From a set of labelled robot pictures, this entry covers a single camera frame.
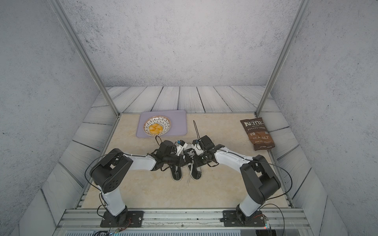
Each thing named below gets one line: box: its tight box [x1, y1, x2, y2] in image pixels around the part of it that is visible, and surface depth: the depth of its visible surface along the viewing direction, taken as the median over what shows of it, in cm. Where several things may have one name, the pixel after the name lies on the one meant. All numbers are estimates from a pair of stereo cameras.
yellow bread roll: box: [148, 123, 163, 135], surface depth 109 cm
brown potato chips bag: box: [240, 117, 276, 151], surface depth 107 cm
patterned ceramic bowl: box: [143, 115, 172, 137], surface depth 113 cm
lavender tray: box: [136, 110, 188, 138], surface depth 118 cm
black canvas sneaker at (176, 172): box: [169, 164, 183, 182], surface depth 88 cm
